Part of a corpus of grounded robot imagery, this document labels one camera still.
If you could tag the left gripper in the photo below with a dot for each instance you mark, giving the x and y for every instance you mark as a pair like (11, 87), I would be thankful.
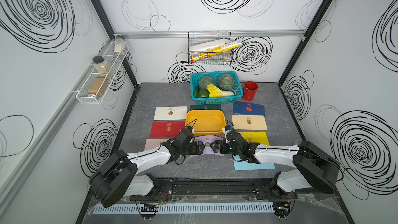
(194, 148)

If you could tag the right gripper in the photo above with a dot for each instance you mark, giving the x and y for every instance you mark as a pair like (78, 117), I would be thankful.
(222, 143)

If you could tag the purple envelope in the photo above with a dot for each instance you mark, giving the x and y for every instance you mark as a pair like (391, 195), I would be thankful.
(207, 140)

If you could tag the beige envelope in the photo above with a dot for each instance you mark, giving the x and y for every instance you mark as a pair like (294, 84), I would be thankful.
(249, 122)

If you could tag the pink envelope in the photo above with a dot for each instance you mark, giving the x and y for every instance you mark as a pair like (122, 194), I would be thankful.
(153, 143)

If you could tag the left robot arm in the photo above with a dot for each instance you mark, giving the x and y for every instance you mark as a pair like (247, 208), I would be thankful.
(119, 177)

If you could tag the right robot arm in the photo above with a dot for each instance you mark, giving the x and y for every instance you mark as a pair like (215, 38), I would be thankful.
(313, 168)

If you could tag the yellow storage box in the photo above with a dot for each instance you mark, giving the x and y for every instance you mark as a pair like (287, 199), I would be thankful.
(206, 122)

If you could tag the white wrap box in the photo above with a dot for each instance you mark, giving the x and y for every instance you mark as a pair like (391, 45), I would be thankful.
(207, 46)

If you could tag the yellow foil roll box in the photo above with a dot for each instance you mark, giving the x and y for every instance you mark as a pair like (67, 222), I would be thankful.
(214, 50)

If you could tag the light blue envelope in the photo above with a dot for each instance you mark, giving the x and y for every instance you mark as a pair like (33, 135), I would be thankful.
(244, 166)

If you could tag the dark green envelope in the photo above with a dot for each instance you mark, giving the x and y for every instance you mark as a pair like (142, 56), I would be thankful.
(206, 107)

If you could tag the red envelope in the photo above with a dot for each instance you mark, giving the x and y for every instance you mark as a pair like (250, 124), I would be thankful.
(166, 129)

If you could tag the navy blue envelope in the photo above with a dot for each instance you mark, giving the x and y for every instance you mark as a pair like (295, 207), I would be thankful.
(243, 108)

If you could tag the yellow envelope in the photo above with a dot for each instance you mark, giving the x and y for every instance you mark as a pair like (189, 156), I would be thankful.
(255, 137)

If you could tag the white envelope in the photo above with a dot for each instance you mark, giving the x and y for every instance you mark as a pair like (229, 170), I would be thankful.
(170, 113)

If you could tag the green pepper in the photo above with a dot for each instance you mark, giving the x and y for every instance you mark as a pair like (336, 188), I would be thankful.
(202, 93)

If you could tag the yellow white cabbage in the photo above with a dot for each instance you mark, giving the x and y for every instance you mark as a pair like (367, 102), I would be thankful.
(214, 91)

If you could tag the right green melon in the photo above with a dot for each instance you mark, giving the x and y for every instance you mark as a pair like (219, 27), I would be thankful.
(226, 82)

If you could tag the green melon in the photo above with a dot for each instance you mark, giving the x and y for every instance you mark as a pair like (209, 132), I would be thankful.
(205, 81)
(226, 82)

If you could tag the red cup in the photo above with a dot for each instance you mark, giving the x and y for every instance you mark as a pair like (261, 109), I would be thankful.
(249, 89)

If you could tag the left green melon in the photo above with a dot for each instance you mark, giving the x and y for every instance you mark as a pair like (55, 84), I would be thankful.
(205, 81)

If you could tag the brown block package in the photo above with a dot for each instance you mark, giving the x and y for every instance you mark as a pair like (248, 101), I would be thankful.
(98, 87)

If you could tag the black lid spice jar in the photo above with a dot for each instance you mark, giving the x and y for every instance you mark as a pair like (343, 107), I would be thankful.
(101, 66)

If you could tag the clear lid jar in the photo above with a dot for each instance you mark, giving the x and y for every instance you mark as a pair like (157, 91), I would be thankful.
(119, 44)

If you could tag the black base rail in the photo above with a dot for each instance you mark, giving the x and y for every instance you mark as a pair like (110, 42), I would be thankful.
(165, 188)

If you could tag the black wire wall basket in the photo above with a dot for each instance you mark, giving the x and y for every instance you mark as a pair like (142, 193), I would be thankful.
(202, 37)

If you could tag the white slotted cable duct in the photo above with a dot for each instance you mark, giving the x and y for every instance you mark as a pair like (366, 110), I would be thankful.
(186, 208)

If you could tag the white wire wall shelf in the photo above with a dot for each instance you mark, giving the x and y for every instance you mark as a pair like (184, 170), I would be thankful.
(116, 78)

